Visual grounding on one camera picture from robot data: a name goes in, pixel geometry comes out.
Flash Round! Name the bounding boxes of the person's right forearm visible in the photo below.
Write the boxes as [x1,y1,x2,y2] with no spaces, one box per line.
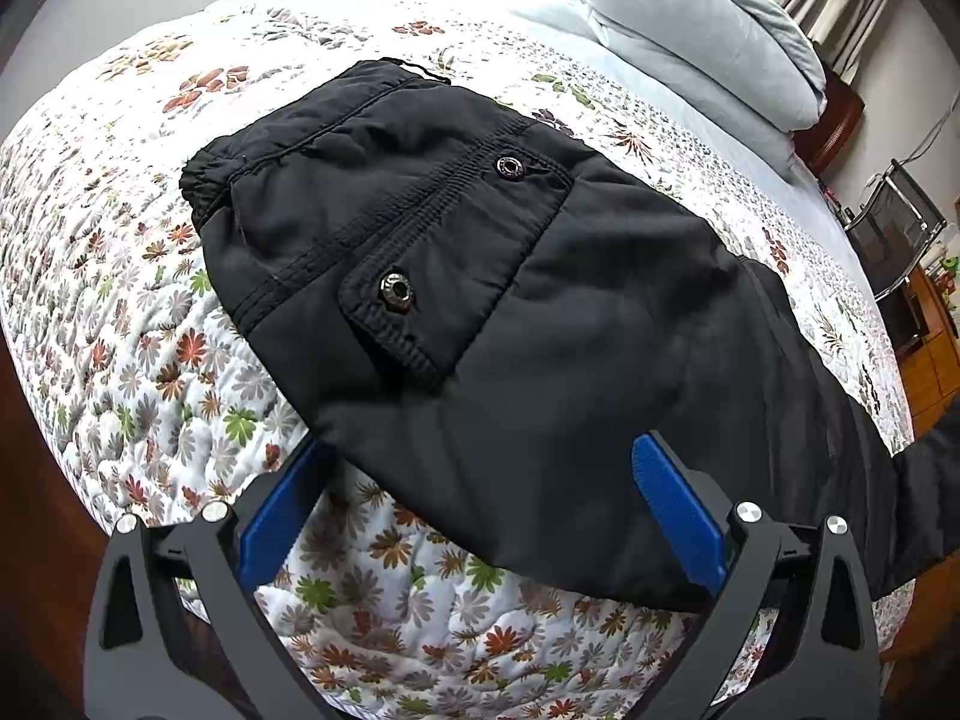
[889,401,960,597]

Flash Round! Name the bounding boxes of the black mesh chair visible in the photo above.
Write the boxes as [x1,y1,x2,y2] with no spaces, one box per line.
[841,157,950,350]

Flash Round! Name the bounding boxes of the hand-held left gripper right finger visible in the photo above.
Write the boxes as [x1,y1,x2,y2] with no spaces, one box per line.
[630,431,883,720]

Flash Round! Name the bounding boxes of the black pants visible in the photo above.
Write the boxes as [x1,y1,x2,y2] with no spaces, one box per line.
[180,56,912,612]

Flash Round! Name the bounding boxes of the folded light blue duvet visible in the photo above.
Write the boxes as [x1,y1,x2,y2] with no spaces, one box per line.
[517,0,830,181]

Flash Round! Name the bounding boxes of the floral quilted bedspread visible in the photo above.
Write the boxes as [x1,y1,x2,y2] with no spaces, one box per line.
[0,0,917,720]

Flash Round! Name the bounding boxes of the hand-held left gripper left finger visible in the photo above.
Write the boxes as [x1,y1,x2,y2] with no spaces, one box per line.
[82,435,338,720]

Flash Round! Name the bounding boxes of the wooden desk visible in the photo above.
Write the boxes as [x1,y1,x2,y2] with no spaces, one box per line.
[896,255,960,428]

